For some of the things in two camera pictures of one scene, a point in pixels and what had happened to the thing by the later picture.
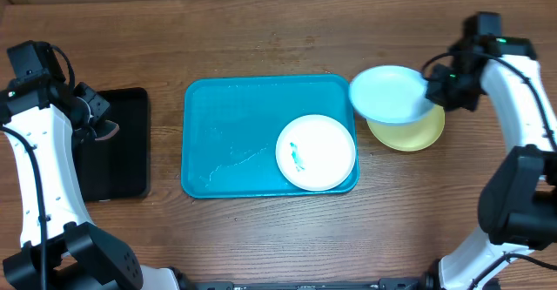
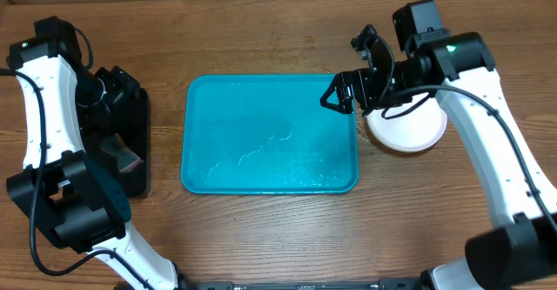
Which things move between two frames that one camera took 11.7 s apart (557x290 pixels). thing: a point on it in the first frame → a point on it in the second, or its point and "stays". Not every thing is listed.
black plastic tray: (118, 167) stays
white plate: (315, 152) → (409, 127)
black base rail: (395, 283) stays
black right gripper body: (453, 91) → (371, 90)
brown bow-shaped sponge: (110, 130) → (127, 160)
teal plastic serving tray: (231, 128) stays
